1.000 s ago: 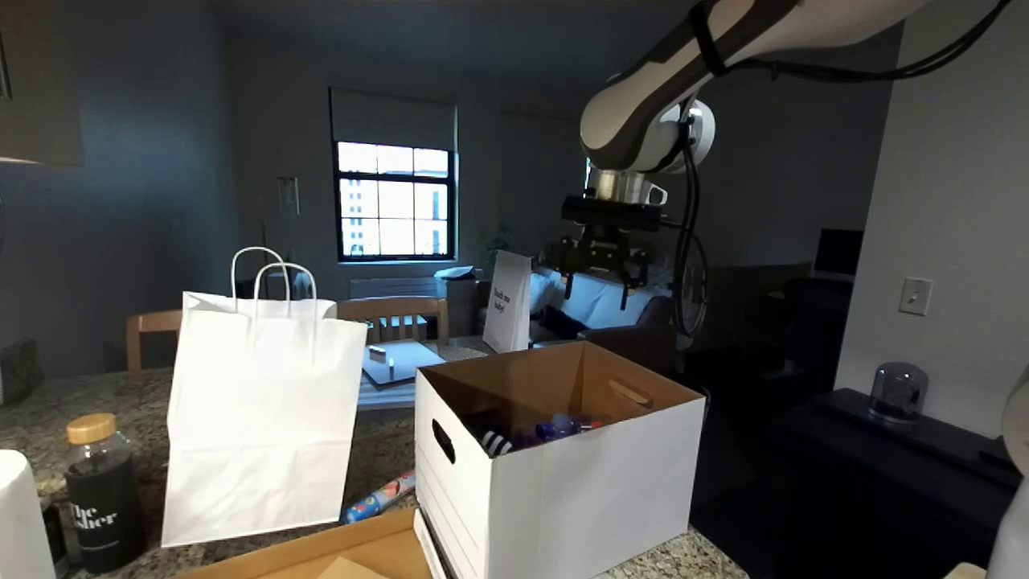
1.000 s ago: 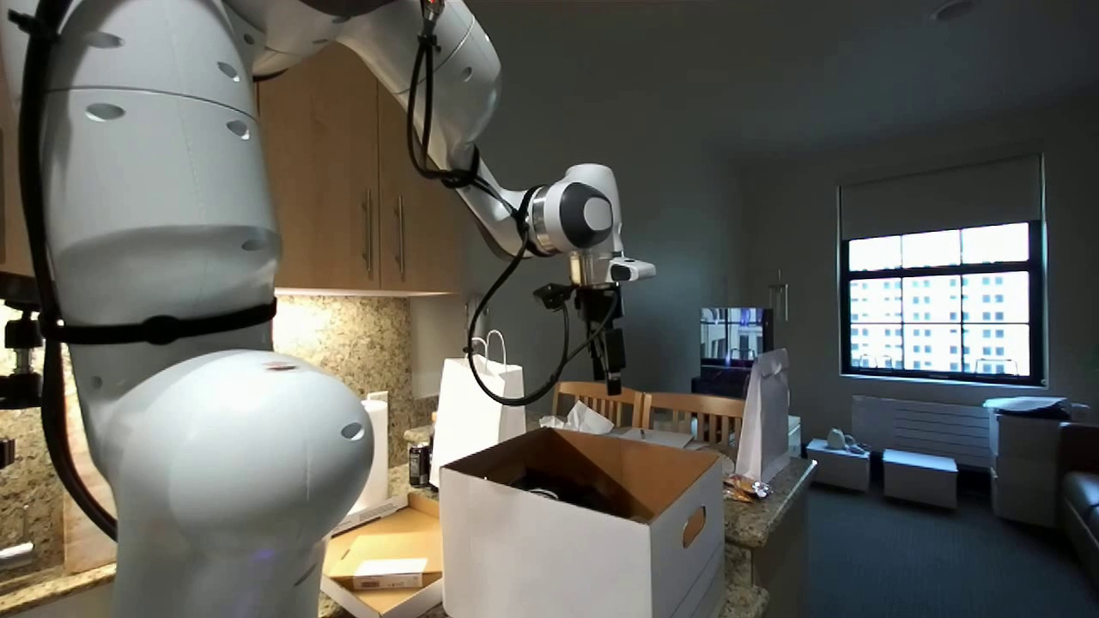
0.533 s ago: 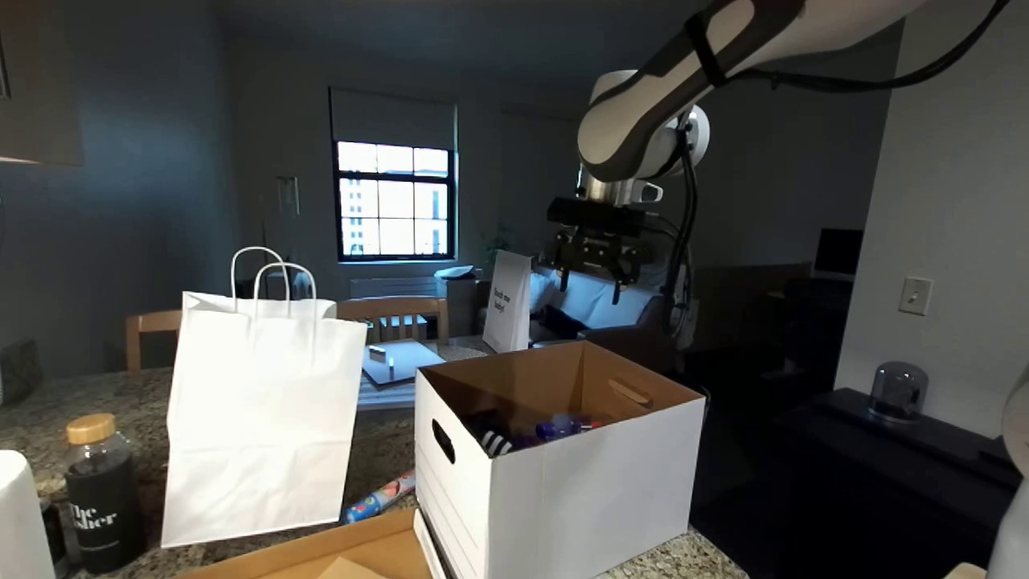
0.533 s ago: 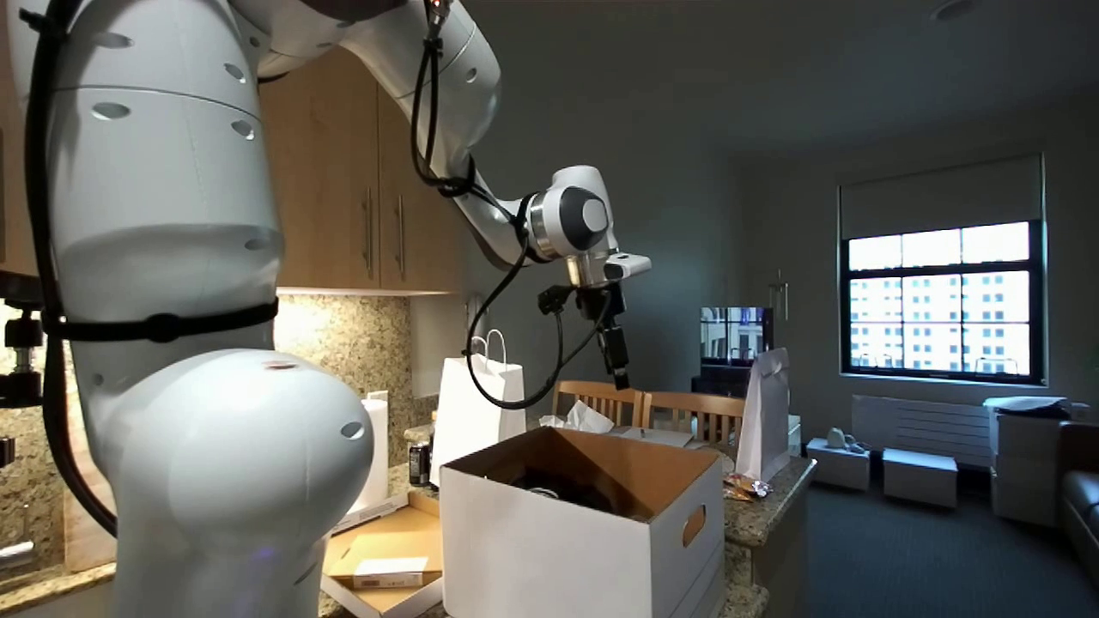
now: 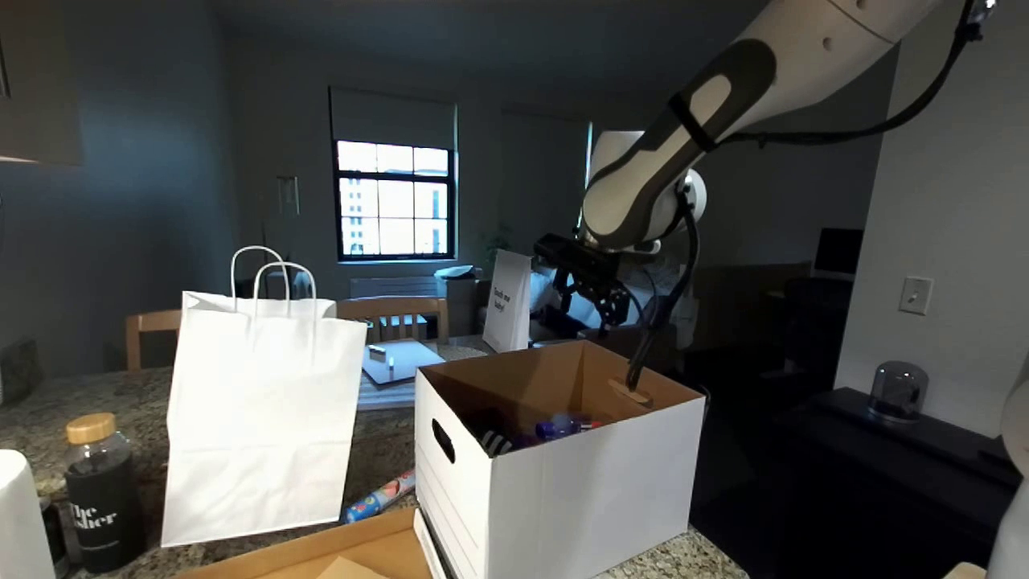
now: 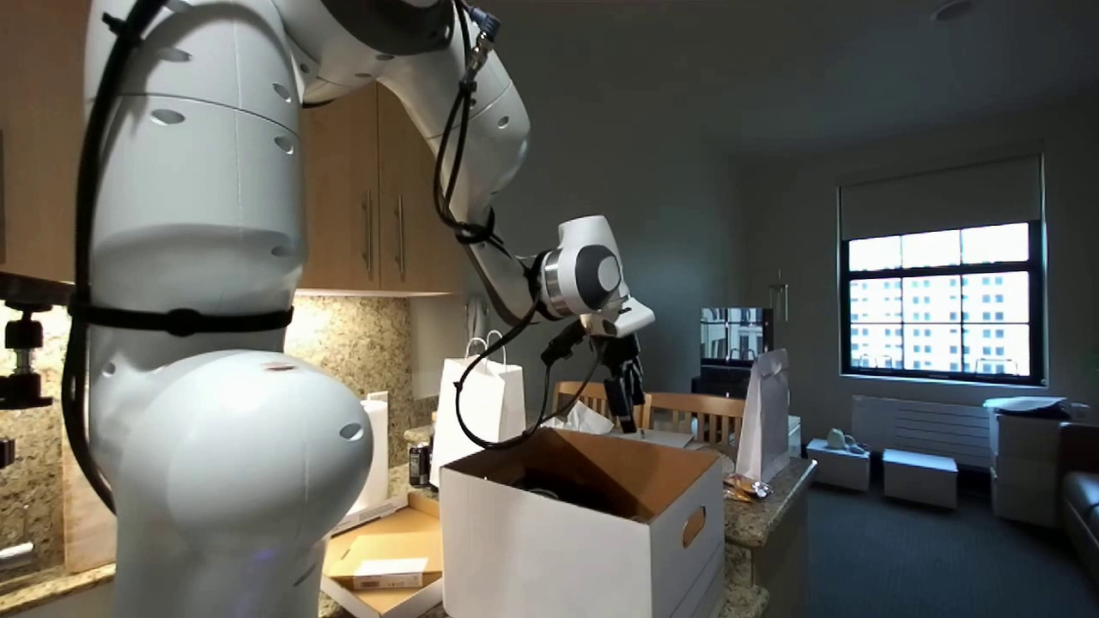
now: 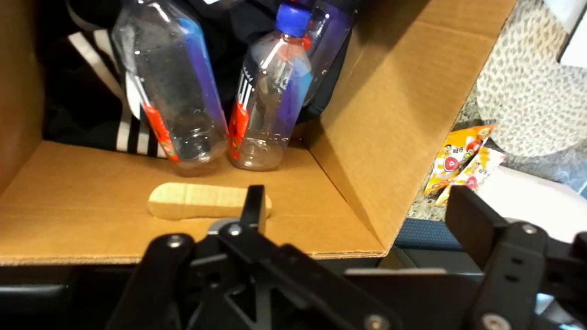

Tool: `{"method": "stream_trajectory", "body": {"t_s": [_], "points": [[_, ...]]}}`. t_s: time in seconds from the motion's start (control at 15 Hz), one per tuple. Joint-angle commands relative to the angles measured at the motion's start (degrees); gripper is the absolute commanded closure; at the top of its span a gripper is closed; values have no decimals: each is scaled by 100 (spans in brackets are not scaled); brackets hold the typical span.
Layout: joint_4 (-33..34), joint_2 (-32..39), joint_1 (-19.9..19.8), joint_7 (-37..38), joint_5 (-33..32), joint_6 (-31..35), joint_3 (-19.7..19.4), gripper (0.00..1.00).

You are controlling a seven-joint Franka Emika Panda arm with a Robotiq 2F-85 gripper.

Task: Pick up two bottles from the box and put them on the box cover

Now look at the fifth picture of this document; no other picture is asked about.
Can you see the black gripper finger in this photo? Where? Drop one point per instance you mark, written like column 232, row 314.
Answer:
column 548, row 315
column 616, row 315

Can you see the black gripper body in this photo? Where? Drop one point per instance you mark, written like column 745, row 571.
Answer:
column 587, row 275

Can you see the white cardboard box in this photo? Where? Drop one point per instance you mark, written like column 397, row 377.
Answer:
column 578, row 504

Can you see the pale flat box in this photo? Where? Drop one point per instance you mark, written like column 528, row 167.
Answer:
column 403, row 357

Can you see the brown cardboard box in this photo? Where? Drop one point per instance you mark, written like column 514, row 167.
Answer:
column 322, row 549

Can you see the white bag with print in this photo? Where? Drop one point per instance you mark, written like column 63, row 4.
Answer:
column 507, row 305

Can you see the dark sofa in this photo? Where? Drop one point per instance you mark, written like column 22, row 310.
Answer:
column 669, row 295

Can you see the blue label water bottle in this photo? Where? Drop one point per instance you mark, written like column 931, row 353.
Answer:
column 563, row 429

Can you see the black white striped item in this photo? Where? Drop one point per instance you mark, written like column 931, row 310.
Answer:
column 500, row 443

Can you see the wooden chair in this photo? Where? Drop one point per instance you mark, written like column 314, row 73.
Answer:
column 389, row 305
column 149, row 320

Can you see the large grid window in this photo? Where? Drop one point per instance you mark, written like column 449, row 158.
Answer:
column 392, row 196

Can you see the dark monitor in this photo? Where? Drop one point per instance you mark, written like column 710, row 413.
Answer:
column 838, row 256

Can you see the blue snack packet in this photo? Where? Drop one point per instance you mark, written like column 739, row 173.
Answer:
column 381, row 496

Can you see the white window blind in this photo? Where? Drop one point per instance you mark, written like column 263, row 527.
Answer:
column 392, row 116

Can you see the glass dome jar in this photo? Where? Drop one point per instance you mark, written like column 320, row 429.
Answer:
column 897, row 389

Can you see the black low cabinet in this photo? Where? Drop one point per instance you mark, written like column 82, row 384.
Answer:
column 889, row 492

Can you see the dark jar with wooden lid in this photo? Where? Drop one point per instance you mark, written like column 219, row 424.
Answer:
column 98, row 504

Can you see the white countertop appliance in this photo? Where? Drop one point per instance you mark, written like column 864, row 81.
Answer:
column 19, row 525

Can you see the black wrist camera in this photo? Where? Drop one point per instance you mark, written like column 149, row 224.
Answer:
column 566, row 246

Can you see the white wall outlet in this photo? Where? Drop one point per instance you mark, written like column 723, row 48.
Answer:
column 913, row 295

